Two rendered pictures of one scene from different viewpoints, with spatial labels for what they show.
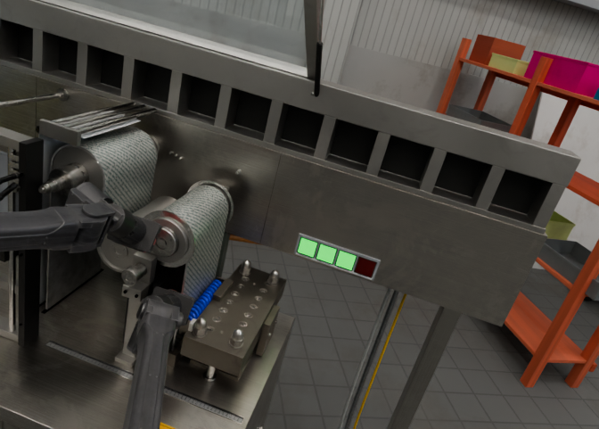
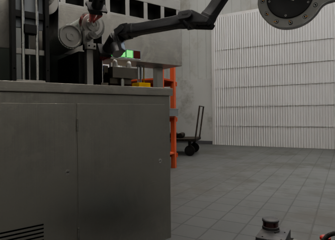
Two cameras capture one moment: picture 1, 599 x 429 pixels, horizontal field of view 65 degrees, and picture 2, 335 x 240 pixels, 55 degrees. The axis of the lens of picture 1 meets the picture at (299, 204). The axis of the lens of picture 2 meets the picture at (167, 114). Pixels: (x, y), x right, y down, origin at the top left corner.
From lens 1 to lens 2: 1.74 m
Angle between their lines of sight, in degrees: 50
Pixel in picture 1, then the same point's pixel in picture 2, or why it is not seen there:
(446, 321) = (159, 84)
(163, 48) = not seen: outside the picture
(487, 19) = not seen: hidden behind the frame
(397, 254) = (145, 46)
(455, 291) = (165, 56)
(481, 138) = not seen: outside the picture
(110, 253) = (66, 39)
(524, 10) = not seen: hidden behind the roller
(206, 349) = (122, 69)
